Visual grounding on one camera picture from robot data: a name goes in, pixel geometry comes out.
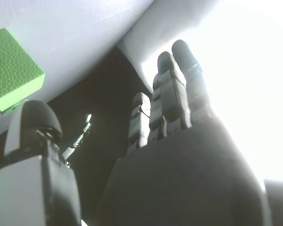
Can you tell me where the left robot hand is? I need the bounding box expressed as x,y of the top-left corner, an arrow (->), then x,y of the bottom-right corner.
0,39 -> 272,226

